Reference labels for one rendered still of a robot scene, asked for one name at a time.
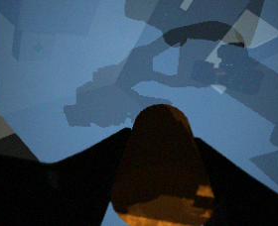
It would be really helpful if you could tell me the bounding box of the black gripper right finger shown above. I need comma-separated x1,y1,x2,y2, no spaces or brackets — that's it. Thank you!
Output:
195,138,278,226

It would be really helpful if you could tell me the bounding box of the orange knob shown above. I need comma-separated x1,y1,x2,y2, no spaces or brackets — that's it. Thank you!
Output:
110,104,215,226

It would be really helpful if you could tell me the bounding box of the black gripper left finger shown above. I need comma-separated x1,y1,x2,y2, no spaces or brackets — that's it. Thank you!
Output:
0,127,131,226

